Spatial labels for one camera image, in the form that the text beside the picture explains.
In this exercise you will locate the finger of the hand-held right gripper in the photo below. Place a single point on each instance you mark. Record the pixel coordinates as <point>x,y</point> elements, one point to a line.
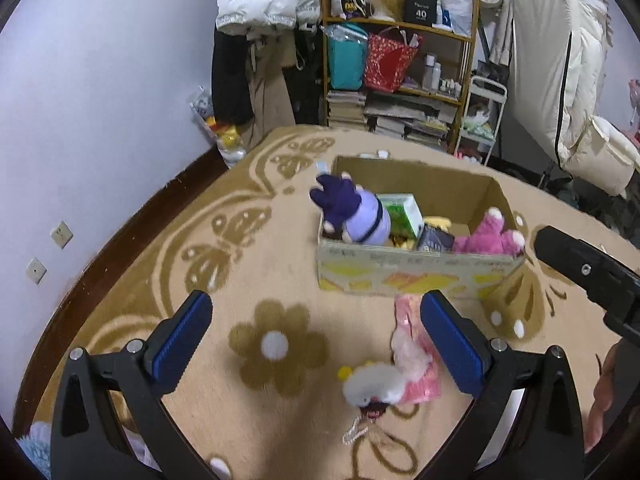
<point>580,265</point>

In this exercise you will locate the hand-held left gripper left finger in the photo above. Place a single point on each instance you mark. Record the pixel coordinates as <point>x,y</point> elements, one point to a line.
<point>182,340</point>

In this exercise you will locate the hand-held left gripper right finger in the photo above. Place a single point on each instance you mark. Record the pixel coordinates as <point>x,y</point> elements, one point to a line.
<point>452,340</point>

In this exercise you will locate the pink plastic packet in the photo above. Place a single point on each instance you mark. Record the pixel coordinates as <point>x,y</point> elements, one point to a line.
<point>407,315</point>

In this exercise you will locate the printed cardboard box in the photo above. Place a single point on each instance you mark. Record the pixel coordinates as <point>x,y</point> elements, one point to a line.
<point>400,272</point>

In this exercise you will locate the pink plush toy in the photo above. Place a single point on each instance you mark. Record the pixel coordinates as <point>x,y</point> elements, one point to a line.
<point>487,237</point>

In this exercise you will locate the dark snack packet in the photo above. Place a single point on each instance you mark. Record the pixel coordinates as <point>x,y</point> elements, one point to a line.
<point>435,240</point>

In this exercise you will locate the yellow bear plush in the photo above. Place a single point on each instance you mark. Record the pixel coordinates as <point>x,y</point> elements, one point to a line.
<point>437,222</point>

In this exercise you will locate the green tissue pack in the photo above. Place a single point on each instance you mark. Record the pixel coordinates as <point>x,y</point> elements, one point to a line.
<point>400,215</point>

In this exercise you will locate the purple plush doll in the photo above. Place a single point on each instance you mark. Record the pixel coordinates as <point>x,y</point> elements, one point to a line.
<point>360,215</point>

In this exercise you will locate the person's right hand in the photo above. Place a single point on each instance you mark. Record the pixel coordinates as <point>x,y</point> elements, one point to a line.
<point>605,400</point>

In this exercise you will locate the tan floral blanket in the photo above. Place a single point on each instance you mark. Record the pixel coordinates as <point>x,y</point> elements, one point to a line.
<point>225,280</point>

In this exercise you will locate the pink desk fan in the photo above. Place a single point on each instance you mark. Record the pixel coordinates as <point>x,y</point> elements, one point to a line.
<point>635,105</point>

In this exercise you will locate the white rolling cart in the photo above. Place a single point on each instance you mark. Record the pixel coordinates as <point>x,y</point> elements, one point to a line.
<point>477,125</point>

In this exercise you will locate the blue fluffy cloth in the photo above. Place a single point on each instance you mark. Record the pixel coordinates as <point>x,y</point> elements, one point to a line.
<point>37,452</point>

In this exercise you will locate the cream folded quilt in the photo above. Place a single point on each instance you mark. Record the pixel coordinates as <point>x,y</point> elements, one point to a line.
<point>540,70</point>

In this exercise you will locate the clear bag of toys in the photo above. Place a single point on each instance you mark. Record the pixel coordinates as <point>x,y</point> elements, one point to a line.
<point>227,135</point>

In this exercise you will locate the row of small bottles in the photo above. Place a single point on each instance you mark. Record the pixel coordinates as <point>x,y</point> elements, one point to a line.
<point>451,88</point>

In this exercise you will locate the pile of magazines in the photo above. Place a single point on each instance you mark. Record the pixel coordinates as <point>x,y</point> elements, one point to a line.
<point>410,120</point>

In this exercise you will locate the wooden shelf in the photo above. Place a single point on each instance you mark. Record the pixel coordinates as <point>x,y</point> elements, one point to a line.
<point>470,60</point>

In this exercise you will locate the white bottles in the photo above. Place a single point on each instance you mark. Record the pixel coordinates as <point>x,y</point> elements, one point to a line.
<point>431,75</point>

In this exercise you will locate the stack of books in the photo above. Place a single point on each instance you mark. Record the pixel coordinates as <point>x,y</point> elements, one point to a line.
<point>346,109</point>

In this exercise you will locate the khaki hanging garment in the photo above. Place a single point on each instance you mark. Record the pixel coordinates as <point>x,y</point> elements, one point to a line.
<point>270,95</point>

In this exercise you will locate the dark hanging coat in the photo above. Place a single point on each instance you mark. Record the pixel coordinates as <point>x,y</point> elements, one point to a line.
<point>230,80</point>

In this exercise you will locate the red gift bag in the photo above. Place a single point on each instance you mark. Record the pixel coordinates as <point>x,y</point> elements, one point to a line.
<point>387,62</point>

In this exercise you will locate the white plastic bag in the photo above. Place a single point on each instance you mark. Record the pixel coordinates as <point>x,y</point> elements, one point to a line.
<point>457,0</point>

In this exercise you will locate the black hanging clothes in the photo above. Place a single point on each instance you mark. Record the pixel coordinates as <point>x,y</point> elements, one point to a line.
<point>305,75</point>

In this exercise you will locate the teal bag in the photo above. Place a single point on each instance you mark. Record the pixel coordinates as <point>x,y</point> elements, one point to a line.
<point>345,62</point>

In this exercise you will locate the black gift box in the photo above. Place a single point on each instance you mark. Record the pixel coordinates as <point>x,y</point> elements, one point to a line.
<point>421,9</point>

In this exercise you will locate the white wall socket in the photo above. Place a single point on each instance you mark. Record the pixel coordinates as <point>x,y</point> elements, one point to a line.
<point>36,271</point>
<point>61,234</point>

